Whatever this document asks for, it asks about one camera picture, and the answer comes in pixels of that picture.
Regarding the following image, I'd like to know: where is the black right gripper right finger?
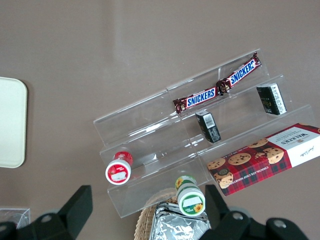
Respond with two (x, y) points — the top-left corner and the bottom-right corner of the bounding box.
(199, 184), (310, 240)

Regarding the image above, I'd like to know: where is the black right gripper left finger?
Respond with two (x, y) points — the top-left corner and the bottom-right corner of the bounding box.
(0, 185), (94, 240)

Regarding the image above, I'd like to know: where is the foil-wrapped sandwich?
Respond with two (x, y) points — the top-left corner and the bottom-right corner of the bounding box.
(149, 202), (212, 240)

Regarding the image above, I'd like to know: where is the woven wicker basket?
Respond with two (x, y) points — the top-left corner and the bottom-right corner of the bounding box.
(134, 195), (180, 240)

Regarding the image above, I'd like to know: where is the cream plastic tray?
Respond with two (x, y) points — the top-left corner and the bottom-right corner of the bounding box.
(0, 76), (28, 169)

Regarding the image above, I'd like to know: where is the green-lidded sunflower jar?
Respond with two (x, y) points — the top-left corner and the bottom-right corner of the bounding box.
(174, 175), (206, 217)

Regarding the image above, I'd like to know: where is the clear plastic box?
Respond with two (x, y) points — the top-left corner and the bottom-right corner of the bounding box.
(0, 207), (32, 230)

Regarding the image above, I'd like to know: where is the red-lidded small jar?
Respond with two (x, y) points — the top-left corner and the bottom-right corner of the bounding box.
(104, 150), (134, 186)

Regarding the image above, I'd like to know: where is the Walkers red tartan cookie box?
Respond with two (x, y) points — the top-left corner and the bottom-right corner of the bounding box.
(206, 122), (320, 197)

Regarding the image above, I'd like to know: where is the small black barcode box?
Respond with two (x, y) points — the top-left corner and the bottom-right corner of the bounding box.
(195, 111), (222, 144)

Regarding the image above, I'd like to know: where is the clear acrylic stepped riser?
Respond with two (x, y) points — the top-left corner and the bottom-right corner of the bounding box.
(93, 87), (210, 219)
(165, 48), (316, 161)

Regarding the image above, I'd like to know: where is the Snickers chocolate bar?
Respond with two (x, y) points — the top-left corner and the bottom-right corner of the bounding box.
(215, 51), (262, 95)
(172, 87), (218, 115)

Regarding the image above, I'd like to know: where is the black box with white side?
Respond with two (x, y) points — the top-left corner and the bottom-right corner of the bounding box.
(256, 82), (288, 116)

